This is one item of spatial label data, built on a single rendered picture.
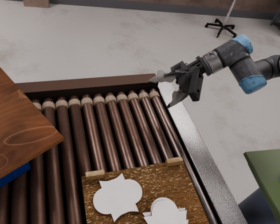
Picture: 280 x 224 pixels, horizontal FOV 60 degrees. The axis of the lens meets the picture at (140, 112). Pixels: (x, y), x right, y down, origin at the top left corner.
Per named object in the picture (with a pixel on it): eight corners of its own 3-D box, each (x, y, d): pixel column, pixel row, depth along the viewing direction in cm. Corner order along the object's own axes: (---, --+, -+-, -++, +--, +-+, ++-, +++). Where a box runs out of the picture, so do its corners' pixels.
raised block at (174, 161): (179, 159, 85) (182, 155, 83) (181, 164, 84) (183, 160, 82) (163, 162, 83) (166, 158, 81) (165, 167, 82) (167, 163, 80)
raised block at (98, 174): (103, 172, 77) (104, 168, 75) (104, 178, 76) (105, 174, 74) (85, 175, 76) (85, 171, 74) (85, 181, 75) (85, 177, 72)
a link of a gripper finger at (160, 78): (146, 74, 87) (170, 74, 89) (149, 83, 83) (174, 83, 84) (147, 66, 85) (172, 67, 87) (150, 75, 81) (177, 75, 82)
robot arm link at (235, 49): (257, 49, 77) (243, 28, 79) (225, 66, 79) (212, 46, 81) (253, 57, 84) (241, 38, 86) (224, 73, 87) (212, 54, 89)
